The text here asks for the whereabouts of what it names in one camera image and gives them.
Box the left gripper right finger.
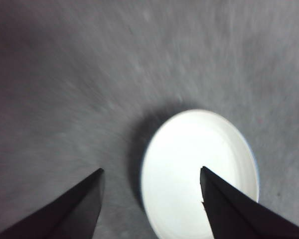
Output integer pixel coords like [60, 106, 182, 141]
[200, 166, 299, 239]

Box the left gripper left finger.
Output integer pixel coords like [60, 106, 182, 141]
[0, 168, 106, 239]

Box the white round plate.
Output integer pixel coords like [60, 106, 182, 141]
[141, 109, 260, 239]

